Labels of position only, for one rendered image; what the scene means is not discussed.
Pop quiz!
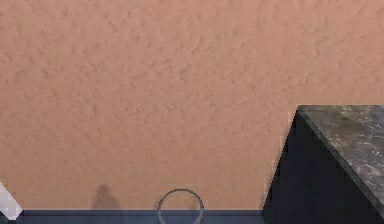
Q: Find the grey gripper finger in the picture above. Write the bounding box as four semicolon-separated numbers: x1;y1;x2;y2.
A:
156;188;183;224
181;188;205;224

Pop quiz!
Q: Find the black cabinet grey marble top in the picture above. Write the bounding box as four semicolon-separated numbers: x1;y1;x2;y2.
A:
261;104;384;224

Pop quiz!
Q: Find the white angular block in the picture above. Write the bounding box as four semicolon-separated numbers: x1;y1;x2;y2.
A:
0;181;24;221

